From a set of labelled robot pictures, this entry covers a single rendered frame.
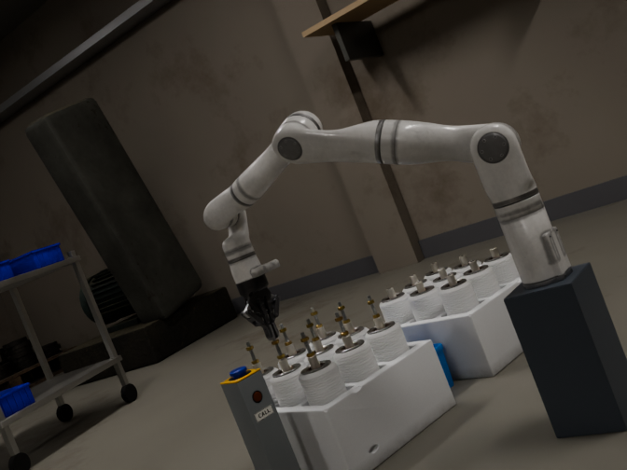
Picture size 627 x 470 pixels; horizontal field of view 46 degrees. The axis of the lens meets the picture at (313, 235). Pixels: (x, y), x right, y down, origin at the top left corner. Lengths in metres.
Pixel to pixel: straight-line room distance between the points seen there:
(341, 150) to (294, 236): 3.76
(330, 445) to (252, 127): 3.81
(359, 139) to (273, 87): 3.64
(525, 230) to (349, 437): 0.61
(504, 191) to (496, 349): 0.72
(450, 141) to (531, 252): 0.27
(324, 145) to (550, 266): 0.51
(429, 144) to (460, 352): 0.76
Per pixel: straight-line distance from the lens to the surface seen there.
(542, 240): 1.50
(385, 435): 1.80
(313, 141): 1.56
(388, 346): 1.88
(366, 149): 1.54
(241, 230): 1.82
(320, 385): 1.73
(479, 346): 2.07
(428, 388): 1.91
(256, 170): 1.71
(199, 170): 5.72
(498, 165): 1.48
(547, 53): 4.31
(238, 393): 1.67
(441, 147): 1.54
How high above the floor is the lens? 0.62
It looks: 3 degrees down
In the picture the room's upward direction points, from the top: 22 degrees counter-clockwise
